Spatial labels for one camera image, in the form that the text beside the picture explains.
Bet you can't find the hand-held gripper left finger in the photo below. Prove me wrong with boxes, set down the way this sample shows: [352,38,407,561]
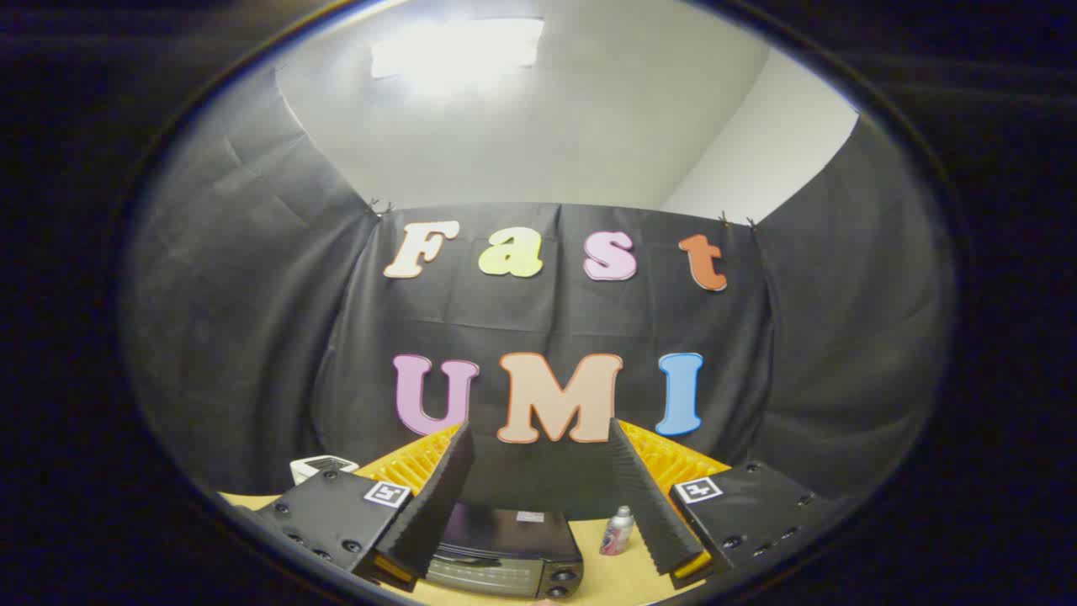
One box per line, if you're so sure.
[238,421,476,593]

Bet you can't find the white toaster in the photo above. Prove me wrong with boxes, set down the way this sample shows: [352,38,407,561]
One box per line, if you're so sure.
[290,455,360,486]

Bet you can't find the white bottle with pink label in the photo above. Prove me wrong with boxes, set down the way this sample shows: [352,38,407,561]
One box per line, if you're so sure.
[599,506,636,556]

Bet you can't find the black toaster oven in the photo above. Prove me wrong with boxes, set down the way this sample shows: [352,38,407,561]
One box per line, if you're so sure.
[425,503,584,600]

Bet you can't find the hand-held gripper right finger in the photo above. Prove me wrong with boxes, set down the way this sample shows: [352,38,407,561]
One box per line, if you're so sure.
[607,418,842,590]

